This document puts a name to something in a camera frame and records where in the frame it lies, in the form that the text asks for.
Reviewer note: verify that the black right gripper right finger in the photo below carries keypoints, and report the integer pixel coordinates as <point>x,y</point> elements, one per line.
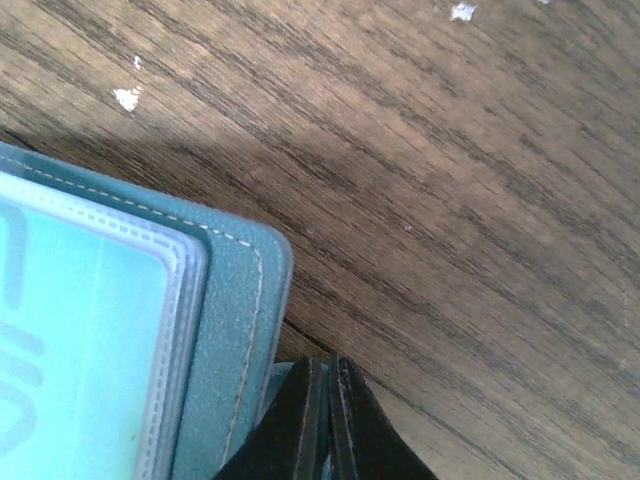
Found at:
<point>363,442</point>

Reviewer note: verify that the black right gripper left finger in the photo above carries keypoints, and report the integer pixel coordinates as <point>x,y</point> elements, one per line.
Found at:
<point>291,440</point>

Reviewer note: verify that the light blue card holder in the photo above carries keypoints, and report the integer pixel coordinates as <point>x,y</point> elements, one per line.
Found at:
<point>216,343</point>

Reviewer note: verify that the teal VIP card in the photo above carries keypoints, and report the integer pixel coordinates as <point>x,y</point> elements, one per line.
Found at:
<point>82,301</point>

